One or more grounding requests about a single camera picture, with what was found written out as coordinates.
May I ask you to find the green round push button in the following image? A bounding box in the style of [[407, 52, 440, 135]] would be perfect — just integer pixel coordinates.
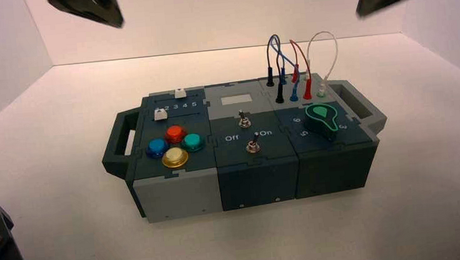
[[180, 132, 207, 154]]

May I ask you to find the red jumper wire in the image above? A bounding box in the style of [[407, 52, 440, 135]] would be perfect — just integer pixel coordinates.
[[287, 37, 315, 102]]

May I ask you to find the metal toggle switch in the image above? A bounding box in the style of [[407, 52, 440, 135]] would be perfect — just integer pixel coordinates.
[[237, 109, 252, 129], [244, 132, 261, 155]]

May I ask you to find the yellow round push button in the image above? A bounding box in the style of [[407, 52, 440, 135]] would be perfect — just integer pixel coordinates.
[[161, 146, 190, 170]]

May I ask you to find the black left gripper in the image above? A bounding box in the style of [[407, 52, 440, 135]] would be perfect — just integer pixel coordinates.
[[45, 0, 125, 34]]

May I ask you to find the black jumper wire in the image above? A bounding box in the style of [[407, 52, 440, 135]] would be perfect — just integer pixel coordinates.
[[262, 34, 287, 105]]

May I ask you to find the blue jumper wire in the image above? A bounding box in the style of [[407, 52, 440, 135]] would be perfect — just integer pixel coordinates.
[[268, 33, 301, 104]]

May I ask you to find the red round push button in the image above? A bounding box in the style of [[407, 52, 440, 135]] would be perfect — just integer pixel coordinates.
[[164, 124, 188, 145]]

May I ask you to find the grey and teal task box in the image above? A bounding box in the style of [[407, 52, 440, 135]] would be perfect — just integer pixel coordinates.
[[95, 65, 396, 228]]

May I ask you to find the blue round push button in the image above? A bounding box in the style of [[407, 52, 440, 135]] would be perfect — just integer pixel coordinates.
[[144, 137, 171, 160]]

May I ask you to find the green pointer rotary knob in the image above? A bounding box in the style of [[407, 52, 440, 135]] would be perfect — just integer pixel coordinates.
[[304, 101, 341, 143]]

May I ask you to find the white jumper wire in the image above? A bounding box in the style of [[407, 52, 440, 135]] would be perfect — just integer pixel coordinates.
[[304, 30, 342, 100]]

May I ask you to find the white rectangular label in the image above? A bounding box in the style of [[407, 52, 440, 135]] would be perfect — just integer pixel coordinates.
[[220, 93, 254, 107]]

